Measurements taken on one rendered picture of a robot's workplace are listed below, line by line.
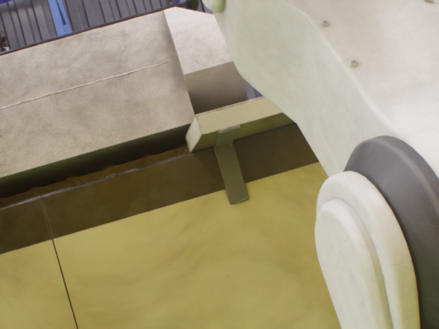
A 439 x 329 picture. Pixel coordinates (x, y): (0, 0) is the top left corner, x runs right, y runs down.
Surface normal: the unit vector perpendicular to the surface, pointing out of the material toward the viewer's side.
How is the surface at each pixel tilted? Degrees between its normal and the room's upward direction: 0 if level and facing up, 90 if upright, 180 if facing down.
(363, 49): 55
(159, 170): 90
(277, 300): 90
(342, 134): 90
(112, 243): 90
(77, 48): 80
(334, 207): 48
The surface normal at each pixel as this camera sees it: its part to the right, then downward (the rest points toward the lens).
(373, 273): -0.48, 0.18
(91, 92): 0.00, -0.24
